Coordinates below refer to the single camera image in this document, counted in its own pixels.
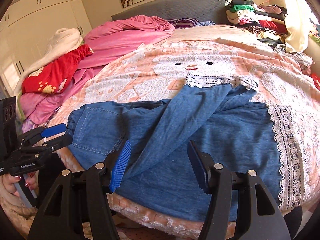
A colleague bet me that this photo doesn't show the left hand red nails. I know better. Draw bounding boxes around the left hand red nails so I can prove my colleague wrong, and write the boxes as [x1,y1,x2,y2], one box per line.
[2,172,37,197]

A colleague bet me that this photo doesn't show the cream white blanket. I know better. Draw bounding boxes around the cream white blanket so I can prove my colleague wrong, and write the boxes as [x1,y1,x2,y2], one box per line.
[14,28,83,96]

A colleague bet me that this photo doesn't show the purple striped pillow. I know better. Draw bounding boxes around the purple striped pillow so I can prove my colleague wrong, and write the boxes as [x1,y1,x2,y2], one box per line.
[168,17,215,29]

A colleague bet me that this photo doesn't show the cream curtain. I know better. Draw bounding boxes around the cream curtain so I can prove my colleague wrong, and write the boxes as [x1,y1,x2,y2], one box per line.
[281,0,316,53]

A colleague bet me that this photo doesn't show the pile of folded clothes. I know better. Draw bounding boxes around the pile of folded clothes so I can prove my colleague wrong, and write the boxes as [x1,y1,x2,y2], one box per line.
[226,0,295,54]

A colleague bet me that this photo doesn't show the red floral blanket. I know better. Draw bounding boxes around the red floral blanket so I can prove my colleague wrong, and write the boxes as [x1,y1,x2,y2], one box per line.
[22,44,93,94]

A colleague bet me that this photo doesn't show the grey quilted headboard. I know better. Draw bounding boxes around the grey quilted headboard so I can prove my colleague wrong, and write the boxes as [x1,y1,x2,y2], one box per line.
[111,0,229,24]

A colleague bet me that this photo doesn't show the red plastic bag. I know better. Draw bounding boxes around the red plastic bag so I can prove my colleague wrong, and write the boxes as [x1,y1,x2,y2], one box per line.
[310,73,320,90]

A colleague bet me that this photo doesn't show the blue denim pants lace hem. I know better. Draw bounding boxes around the blue denim pants lace hem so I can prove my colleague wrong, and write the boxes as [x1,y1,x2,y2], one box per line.
[67,76,304,221]

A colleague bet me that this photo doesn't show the pink blanket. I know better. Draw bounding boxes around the pink blanket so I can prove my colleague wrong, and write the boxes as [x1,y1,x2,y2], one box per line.
[17,15,175,132]

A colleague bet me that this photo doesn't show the peach bear bedspread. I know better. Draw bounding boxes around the peach bear bedspread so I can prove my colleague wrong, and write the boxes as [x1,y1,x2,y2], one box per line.
[47,24,320,240]

